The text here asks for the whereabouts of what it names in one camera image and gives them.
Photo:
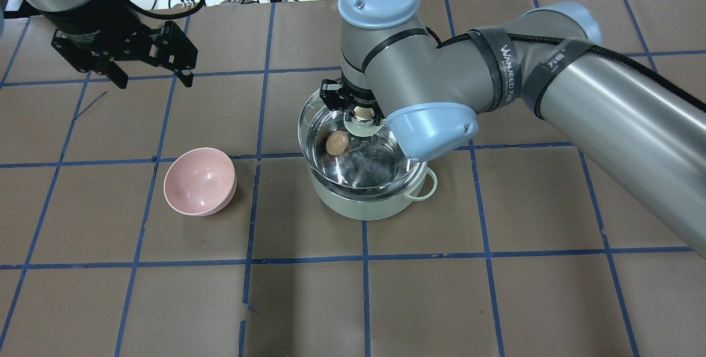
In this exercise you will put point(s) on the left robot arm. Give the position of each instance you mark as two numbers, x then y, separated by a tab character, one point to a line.
108	10

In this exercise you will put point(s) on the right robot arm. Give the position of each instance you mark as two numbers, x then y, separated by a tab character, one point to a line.
641	129

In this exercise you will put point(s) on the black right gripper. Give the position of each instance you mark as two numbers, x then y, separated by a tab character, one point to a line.
337	101

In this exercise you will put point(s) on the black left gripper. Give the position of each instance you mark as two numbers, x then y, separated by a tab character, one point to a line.
92	27

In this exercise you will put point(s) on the pink bowl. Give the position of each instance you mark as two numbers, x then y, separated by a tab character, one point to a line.
201	182

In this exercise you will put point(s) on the mint green steel pot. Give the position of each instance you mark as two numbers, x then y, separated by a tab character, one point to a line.
376	205

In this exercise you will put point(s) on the brown egg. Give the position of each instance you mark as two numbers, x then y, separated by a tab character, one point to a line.
337	143

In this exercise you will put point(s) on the glass pot lid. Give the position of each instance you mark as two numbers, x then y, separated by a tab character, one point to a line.
373	160

